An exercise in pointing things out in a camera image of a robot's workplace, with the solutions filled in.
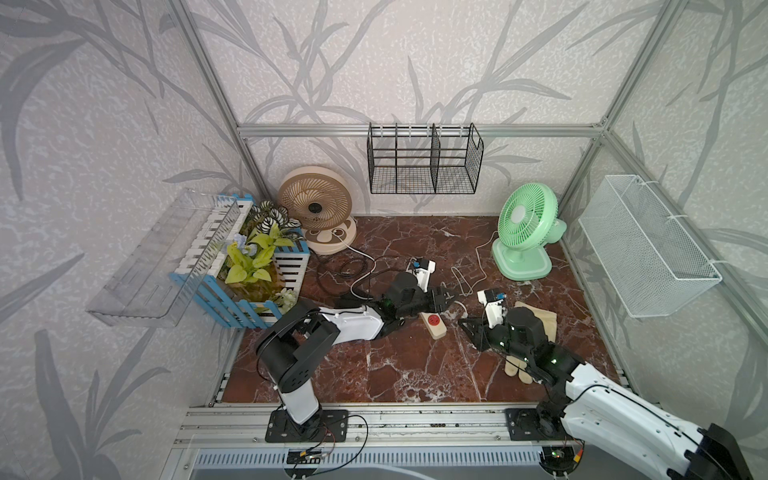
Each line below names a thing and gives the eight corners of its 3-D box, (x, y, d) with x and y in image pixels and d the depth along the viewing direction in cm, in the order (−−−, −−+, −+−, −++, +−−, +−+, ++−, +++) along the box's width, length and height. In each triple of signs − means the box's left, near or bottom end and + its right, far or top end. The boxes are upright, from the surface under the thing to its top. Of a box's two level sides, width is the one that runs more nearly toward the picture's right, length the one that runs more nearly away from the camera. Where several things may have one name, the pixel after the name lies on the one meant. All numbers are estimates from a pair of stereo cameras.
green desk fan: (478, 270, 107) (501, 206, 82) (492, 242, 115) (516, 177, 91) (531, 293, 101) (572, 232, 76) (541, 262, 109) (581, 198, 85)
